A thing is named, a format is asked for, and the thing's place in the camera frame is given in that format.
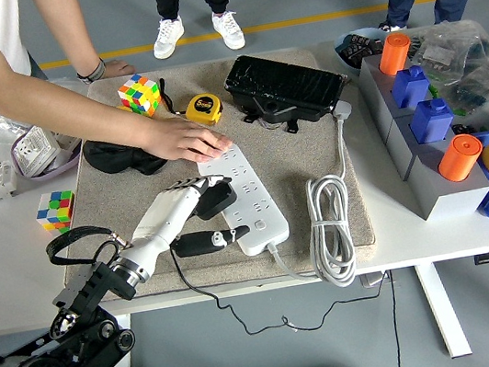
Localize person's right hand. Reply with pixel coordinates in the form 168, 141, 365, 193
136, 107, 236, 172

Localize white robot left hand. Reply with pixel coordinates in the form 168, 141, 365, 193
117, 169, 255, 272

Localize person's left hand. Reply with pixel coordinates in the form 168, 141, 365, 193
101, 55, 138, 80

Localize thin black plug cord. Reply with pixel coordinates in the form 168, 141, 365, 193
168, 215, 395, 350

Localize black plug adapter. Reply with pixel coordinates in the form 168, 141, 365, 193
188, 178, 241, 223

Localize white power strip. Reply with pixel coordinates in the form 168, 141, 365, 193
195, 137, 294, 263

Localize dark wristband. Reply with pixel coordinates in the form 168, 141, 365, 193
74, 56, 109, 86

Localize colourful puzzle cube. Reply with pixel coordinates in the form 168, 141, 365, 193
32, 189, 82, 239
115, 70, 165, 121

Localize black cloth pouch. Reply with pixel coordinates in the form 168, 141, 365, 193
81, 128, 169, 186

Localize grey-brown mat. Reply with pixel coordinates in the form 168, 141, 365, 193
34, 39, 381, 313

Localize black finned device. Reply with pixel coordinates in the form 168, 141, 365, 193
219, 39, 356, 144

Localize white table leg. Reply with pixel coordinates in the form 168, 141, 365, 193
414, 258, 473, 362
92, 313, 140, 367

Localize light blue bowl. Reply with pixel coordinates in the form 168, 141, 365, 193
331, 24, 395, 79

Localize grey holder box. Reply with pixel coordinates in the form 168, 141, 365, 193
353, 39, 489, 229

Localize black printed packets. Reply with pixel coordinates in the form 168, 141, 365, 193
337, 29, 386, 62

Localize grey under-table box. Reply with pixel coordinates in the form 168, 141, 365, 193
358, 270, 391, 290

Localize orange cylinder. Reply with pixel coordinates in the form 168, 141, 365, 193
374, 29, 416, 79
433, 132, 488, 186

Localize blue plastic block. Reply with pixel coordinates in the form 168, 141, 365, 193
388, 63, 435, 113
406, 96, 459, 146

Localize clear bags of components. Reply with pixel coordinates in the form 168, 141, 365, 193
401, 14, 489, 143

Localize yellow tape measure with strap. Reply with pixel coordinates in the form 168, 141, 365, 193
157, 69, 227, 134

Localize white wall socket module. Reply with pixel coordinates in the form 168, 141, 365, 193
9, 121, 62, 180
49, 123, 82, 153

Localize white power strip cable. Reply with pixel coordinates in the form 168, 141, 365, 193
244, 97, 382, 301

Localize black hanging cable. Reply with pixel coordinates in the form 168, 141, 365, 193
381, 269, 409, 367

